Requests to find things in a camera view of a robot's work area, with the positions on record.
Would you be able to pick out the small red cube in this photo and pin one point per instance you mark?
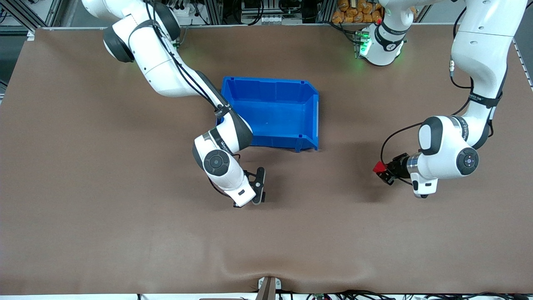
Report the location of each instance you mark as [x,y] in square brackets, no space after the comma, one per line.
[378,167]

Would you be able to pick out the brown table mat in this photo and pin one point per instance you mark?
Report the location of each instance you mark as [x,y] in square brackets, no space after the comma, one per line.
[125,250]

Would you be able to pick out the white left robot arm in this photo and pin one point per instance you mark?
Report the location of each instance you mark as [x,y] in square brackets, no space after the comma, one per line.
[483,50]

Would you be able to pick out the white power strip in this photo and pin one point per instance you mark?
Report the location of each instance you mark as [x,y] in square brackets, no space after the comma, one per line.
[186,18]

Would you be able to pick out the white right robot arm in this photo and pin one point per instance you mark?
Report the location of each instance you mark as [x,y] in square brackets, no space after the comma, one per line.
[162,71]

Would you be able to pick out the blue plastic storage bin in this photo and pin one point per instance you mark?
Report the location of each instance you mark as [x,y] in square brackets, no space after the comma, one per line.
[283,112]

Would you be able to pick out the orange packets pile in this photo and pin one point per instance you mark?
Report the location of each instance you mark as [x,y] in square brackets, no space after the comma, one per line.
[349,16]

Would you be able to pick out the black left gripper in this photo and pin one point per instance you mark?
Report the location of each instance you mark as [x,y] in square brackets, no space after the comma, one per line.
[399,165]

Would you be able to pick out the grey metal camera bracket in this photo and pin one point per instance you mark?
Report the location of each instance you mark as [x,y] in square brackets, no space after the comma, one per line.
[268,289]

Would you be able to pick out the aluminium frame strut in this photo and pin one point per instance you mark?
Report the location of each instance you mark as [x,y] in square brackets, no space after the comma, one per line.
[23,16]

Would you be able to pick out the white connector block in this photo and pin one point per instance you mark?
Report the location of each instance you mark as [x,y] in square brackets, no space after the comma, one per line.
[270,19]

